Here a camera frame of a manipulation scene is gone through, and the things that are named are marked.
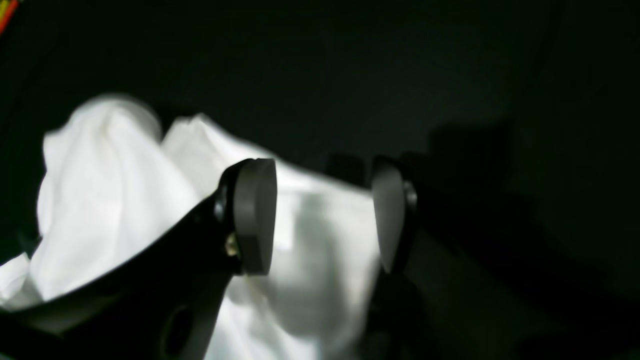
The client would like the black tablecloth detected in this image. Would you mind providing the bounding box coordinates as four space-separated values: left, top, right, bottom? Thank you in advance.
0 0 640 360

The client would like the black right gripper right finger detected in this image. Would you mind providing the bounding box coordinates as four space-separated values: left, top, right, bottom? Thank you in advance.
371 156 418 274

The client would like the white printed t-shirt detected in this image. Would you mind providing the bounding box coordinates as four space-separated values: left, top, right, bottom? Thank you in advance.
1 96 379 360

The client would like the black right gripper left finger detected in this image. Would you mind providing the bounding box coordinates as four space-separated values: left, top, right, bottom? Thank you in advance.
214 158 278 276

